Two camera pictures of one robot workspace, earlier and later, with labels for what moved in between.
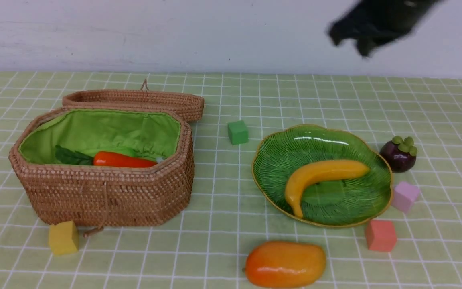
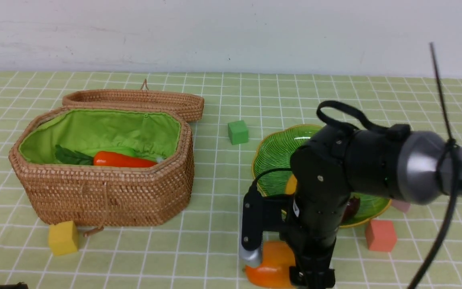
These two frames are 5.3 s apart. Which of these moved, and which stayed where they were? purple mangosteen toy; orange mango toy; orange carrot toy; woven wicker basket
Moved: purple mangosteen toy
Stayed: woven wicker basket; orange mango toy; orange carrot toy
